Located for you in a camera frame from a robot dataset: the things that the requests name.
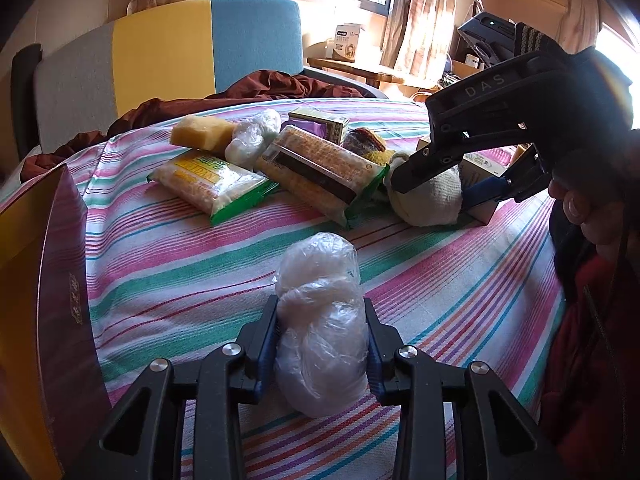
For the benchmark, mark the large white plastic-wrapped bundle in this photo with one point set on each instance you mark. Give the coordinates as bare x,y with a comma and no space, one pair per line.
320,340

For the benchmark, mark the brown cloth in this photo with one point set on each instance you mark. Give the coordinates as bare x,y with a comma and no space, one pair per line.
280,85

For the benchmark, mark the person's red garment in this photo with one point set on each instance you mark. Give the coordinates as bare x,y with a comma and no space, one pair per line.
590,360

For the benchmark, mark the small white plastic-wrapped bundle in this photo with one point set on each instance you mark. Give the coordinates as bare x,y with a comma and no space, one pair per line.
250,137

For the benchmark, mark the white towel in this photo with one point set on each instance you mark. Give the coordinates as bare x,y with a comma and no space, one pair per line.
430,200

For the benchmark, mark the person's right hand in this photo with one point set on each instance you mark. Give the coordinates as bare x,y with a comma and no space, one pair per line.
595,220

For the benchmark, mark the wooden side table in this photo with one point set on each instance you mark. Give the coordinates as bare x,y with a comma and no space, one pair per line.
370,72

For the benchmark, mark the black rolled mat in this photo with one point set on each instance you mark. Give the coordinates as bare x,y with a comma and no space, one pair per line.
25,90

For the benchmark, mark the yellow sponge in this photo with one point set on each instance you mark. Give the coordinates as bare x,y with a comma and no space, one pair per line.
200,132

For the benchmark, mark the yellow-label snack packet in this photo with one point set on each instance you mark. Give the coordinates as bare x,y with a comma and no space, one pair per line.
210,185

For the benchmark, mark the small purple package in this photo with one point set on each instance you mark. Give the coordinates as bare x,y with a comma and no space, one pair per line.
320,125

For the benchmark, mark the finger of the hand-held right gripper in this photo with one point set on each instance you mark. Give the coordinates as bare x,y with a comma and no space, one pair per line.
487,192
420,170

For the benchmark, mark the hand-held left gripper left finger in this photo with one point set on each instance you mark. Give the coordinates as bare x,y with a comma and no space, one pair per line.
272,342

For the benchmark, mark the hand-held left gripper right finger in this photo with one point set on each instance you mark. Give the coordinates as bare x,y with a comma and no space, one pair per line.
372,357

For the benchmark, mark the white product box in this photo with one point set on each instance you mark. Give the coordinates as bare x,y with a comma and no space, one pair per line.
346,42

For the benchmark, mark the gold and purple tin box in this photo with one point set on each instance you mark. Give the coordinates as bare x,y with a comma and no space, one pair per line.
50,285

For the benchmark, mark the striped blanket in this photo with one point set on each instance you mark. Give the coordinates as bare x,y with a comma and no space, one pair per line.
200,270

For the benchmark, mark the beige carton box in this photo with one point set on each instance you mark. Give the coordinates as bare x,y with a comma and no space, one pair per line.
482,165

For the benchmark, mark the grey yellow blue sofa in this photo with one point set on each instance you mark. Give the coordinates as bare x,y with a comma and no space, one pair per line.
160,60

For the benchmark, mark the brown-band snack packet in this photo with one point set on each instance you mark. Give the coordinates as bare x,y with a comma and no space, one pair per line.
320,170

